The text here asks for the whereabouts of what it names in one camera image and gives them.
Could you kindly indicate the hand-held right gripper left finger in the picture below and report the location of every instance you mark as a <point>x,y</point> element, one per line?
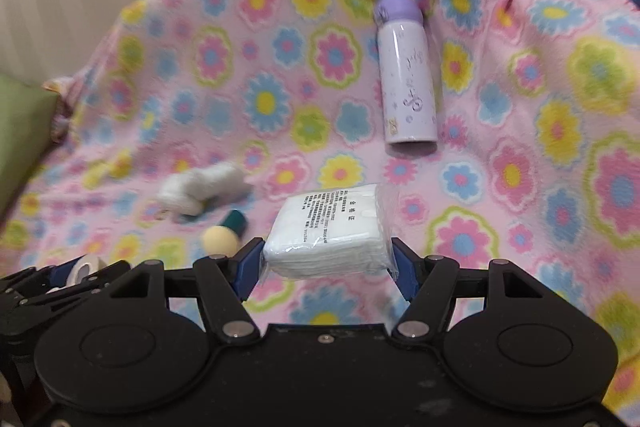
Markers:
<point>250,271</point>

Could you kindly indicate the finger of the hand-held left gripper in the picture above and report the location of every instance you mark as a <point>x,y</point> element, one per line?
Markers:
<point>59,275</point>
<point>95,284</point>

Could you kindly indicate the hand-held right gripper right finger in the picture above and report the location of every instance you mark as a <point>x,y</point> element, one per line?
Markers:
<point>403,268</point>

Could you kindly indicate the beige tape roll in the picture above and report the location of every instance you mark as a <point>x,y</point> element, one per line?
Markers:
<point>87,265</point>

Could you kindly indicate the white cotton pad pack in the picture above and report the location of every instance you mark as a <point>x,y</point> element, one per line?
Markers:
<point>325,232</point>

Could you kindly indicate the yellow round puff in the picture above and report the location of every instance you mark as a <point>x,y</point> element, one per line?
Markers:
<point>220,241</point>

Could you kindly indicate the green tape roll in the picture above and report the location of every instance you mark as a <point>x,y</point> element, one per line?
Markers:
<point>236,223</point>

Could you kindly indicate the white plush toy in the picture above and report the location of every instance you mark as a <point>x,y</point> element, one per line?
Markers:
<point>210,187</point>

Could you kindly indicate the green pillow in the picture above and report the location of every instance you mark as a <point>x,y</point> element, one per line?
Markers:
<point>22,142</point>

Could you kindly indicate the pink floral fleece blanket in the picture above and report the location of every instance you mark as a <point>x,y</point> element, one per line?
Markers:
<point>310,97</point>

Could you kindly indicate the white and purple bottle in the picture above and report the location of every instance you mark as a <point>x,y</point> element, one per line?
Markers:
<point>407,82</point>

